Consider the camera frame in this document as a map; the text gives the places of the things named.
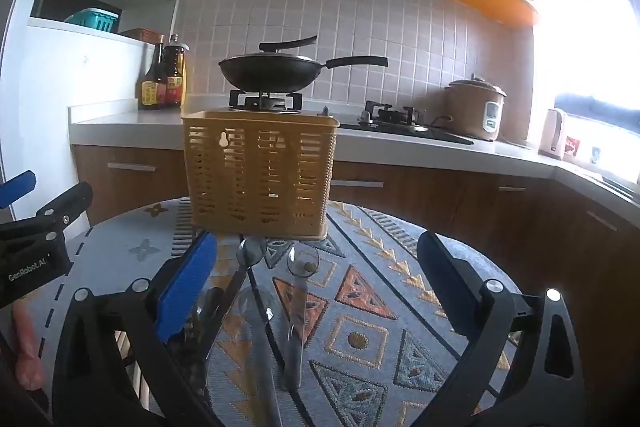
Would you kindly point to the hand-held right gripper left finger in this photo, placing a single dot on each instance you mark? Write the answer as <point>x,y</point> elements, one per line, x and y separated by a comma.
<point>187,287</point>

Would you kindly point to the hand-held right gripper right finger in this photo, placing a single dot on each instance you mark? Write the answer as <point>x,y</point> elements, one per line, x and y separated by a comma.
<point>445,272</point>

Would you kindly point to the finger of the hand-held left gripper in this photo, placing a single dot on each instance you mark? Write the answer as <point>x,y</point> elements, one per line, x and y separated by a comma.
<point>65,207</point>
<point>17,188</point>

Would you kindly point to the pale wooden chopstick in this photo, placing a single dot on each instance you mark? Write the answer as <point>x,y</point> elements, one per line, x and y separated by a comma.
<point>122,342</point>
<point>141,387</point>

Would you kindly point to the yellow plastic utensil basket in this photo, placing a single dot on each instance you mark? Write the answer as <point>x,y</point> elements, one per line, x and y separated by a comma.
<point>260,177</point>

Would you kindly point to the person's left hand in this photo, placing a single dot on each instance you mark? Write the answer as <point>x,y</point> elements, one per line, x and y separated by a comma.
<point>27,347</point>

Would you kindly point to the patterned tablecloth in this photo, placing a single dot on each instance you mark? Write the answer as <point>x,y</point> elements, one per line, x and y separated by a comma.
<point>360,342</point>

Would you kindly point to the slim dark soy sauce bottle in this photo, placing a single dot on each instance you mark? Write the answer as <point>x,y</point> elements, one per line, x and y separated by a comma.
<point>150,92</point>

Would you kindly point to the black gas stove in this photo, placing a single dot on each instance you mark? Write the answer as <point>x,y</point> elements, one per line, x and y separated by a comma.
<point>400,129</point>

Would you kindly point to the brown rice cooker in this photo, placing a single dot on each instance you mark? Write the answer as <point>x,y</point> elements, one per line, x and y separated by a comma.
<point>475,112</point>

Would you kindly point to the wide dark sauce bottle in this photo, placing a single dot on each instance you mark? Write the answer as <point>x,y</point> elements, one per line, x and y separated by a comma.
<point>174,77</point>

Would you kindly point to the yellow oil bottle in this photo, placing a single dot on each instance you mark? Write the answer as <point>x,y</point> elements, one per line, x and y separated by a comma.
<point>185,82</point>

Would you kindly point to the white electric kettle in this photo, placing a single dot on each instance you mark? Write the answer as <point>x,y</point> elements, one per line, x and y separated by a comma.
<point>552,134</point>

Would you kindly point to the small red white box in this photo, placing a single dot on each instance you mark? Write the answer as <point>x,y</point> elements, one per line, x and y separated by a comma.
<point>572,146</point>

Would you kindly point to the teal plastic basket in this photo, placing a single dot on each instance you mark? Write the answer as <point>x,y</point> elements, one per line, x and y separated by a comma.
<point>95,21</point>

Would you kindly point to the black wok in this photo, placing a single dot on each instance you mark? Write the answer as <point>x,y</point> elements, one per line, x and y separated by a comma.
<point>270,74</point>

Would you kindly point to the orange wall cabinet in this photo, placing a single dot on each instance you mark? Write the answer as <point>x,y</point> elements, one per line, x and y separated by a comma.
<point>492,2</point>

